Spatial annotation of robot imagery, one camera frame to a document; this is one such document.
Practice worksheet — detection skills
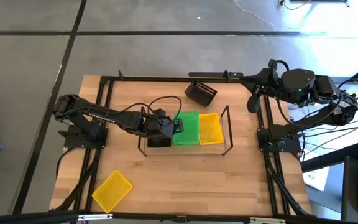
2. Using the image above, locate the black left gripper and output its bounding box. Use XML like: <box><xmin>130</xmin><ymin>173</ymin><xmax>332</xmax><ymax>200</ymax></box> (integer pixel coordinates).
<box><xmin>146</xmin><ymin>108</ymin><xmax>185</xmax><ymax>138</ymax></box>

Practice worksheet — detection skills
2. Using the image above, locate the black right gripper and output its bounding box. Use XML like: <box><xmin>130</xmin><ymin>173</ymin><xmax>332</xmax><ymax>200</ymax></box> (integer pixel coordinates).
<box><xmin>239</xmin><ymin>67</ymin><xmax>317</xmax><ymax>114</ymax></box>

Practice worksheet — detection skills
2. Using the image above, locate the green plastic slotted basket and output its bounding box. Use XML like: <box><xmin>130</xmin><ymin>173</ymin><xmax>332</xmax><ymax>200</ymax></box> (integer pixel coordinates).
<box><xmin>172</xmin><ymin>110</ymin><xmax>200</xmax><ymax>147</ymax></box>

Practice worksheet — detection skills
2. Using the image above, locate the yellow plastic slotted basket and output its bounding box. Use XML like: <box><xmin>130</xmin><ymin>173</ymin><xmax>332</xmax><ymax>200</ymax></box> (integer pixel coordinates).
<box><xmin>91</xmin><ymin>170</ymin><xmax>133</xmax><ymax>214</ymax></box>
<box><xmin>198</xmin><ymin>112</ymin><xmax>224</xmax><ymax>146</ymax></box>

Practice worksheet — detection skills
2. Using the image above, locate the black diagonal desk bar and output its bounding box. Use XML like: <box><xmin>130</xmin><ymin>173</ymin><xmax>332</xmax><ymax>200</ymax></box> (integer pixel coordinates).
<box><xmin>301</xmin><ymin>142</ymin><xmax>358</xmax><ymax>174</ymax></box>

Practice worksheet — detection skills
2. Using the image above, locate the white paper sheet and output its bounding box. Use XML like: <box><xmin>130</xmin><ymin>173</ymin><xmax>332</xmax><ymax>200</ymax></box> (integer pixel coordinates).
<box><xmin>301</xmin><ymin>166</ymin><xmax>331</xmax><ymax>191</ymax></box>

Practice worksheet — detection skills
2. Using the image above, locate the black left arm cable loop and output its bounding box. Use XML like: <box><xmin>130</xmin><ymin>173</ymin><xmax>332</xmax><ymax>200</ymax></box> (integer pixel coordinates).
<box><xmin>121</xmin><ymin>95</ymin><xmax>183</xmax><ymax>125</ymax></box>

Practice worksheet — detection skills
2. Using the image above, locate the clear shelf with wire legs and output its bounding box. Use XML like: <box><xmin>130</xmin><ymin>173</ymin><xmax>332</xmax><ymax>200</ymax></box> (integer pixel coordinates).
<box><xmin>137</xmin><ymin>105</ymin><xmax>234</xmax><ymax>157</ymax></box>

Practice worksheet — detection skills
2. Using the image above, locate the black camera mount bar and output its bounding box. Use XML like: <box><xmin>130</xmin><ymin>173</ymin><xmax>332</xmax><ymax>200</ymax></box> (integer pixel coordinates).
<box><xmin>187</xmin><ymin>70</ymin><xmax>245</xmax><ymax>79</ymax></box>

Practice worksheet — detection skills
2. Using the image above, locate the white floor cable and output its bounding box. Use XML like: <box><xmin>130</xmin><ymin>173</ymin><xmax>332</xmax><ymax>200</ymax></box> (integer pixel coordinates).
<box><xmin>233</xmin><ymin>0</ymin><xmax>301</xmax><ymax>30</ymax></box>

